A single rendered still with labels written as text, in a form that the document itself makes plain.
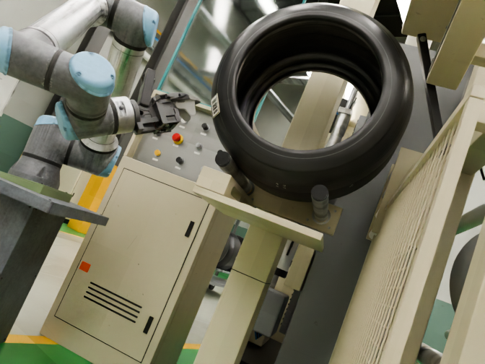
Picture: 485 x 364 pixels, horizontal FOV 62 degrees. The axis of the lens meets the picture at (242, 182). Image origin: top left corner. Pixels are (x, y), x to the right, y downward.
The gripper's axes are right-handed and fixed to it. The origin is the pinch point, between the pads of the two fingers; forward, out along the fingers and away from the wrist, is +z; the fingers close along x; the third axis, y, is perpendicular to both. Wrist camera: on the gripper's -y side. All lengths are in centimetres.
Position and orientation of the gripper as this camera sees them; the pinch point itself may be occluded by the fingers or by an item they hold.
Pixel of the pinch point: (195, 99)
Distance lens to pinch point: 116.1
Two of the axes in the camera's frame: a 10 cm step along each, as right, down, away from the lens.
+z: 7.9, -2.1, 5.8
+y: 3.4, 9.3, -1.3
